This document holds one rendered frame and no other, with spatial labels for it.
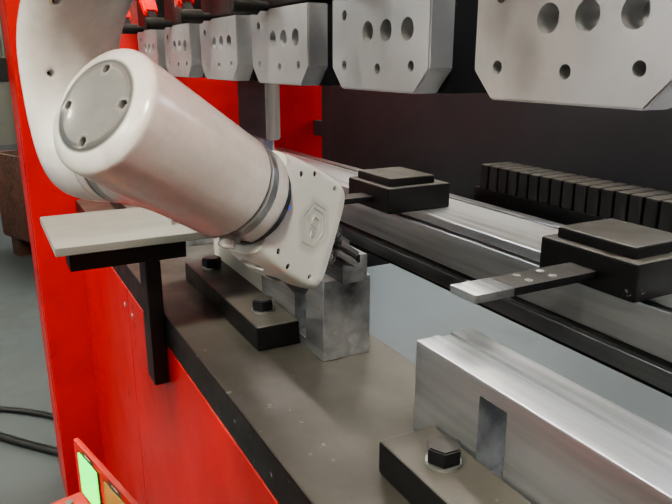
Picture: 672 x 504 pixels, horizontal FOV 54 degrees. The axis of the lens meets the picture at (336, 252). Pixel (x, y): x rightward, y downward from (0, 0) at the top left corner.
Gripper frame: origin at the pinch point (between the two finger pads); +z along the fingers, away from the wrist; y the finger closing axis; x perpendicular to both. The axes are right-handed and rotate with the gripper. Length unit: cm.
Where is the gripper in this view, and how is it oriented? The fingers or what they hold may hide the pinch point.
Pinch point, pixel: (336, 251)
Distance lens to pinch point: 66.6
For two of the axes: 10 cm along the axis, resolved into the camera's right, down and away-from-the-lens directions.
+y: 2.7, -9.5, 1.7
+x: -8.5, -1.5, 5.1
